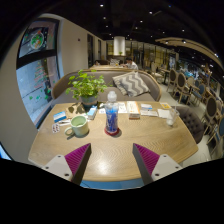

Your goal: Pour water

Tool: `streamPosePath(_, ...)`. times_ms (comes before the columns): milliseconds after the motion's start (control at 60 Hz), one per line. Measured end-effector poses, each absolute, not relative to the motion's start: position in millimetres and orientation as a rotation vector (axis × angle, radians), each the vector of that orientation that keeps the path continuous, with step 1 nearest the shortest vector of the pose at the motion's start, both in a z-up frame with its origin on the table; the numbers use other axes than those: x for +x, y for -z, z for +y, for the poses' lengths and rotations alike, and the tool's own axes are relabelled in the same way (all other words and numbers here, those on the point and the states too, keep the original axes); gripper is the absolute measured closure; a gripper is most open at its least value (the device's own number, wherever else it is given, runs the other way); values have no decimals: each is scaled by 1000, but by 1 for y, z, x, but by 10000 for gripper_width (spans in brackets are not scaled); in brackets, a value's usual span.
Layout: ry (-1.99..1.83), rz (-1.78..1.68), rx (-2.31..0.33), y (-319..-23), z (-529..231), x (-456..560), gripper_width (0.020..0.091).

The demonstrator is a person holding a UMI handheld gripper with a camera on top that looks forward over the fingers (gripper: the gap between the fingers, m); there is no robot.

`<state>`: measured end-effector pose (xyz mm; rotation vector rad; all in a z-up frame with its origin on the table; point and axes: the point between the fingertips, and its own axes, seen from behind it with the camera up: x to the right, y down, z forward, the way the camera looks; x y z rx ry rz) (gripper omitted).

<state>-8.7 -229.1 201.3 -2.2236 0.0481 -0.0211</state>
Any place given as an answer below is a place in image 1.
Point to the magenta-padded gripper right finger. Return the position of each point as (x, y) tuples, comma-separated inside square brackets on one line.
[(148, 159)]

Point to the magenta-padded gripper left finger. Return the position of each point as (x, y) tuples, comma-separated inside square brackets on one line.
[(75, 159)]

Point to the clear blue-label drink bottle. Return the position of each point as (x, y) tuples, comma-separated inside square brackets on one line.
[(111, 116)]

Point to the pale green mug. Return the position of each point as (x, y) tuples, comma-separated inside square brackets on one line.
[(80, 126)]

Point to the pill blister pack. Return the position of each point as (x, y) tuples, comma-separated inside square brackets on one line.
[(56, 128)]

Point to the flat round red coaster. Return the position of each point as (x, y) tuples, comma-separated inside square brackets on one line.
[(111, 134)]

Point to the blue white card pack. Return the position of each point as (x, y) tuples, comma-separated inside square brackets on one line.
[(60, 116)]

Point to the white paper sheets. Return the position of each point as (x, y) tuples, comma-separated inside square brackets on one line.
[(149, 113)]

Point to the white napkin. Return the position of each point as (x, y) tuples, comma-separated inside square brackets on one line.
[(163, 113)]

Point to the clear drinking glass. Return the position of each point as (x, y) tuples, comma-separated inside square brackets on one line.
[(172, 117)]

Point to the light blue tissue pack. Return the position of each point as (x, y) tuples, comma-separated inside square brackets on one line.
[(92, 112)]

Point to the white orange-print box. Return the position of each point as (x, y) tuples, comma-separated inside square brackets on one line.
[(133, 109)]

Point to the blue white packet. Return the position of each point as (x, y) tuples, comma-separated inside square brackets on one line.
[(146, 107)]

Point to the yellow card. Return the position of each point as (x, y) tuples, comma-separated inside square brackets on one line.
[(165, 106)]

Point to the grey tufted chair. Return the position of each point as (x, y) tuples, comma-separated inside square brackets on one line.
[(192, 124)]

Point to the white printed pamphlet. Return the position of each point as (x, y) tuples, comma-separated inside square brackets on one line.
[(122, 107)]

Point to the grey curved sofa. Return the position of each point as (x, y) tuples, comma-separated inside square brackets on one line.
[(66, 90)]

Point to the green potted plant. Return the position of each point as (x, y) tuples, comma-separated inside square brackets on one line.
[(86, 86)]

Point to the grey white chevron cushion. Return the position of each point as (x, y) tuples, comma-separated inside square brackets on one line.
[(131, 84)]

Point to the group of round-back chairs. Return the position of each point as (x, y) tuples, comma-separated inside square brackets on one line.
[(210, 110)]

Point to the person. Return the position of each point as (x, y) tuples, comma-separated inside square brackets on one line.
[(131, 64)]

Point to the group of ceiling lights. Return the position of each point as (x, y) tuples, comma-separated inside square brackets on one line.
[(150, 12)]

